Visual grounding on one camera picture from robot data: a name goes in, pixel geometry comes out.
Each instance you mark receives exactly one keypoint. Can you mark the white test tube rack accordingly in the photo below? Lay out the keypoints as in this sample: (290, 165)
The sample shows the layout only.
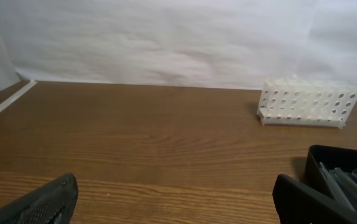
(309, 102)

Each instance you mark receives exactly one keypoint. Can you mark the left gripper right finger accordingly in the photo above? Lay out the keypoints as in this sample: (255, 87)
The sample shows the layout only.
(306, 208)

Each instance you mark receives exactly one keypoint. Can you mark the black tray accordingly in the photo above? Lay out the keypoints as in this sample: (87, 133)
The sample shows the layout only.
(346, 157)

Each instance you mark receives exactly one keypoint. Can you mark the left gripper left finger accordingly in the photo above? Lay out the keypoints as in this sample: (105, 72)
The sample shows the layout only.
(35, 208)

